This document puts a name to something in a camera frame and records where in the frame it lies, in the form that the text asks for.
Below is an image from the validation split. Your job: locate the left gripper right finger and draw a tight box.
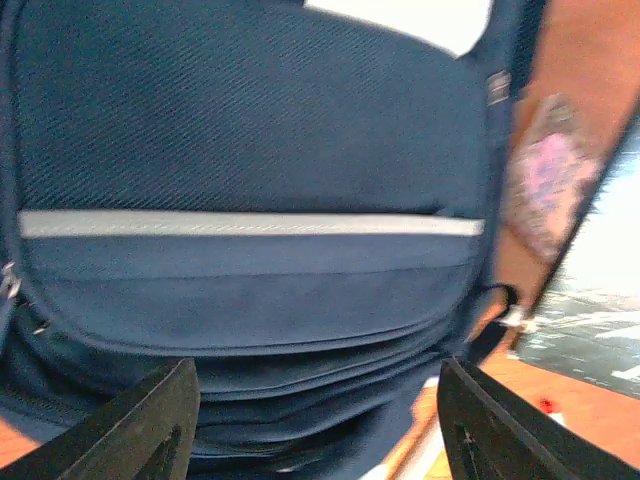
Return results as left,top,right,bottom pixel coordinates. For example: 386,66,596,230
437,358,639,480

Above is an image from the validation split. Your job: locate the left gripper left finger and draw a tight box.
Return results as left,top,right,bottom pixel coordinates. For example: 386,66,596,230
1,359,200,479

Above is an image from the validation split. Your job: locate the dark blue Wuthering Heights book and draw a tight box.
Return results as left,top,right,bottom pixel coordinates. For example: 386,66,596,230
512,112,639,398

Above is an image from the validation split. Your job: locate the navy blue backpack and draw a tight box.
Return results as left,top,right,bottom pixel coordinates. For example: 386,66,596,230
1,1,545,479

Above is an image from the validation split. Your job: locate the pink shakespeare book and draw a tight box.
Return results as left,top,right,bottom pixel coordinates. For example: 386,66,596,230
503,94,602,262

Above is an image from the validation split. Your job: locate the red marker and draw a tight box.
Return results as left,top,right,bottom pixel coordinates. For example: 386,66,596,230
538,398,566,427

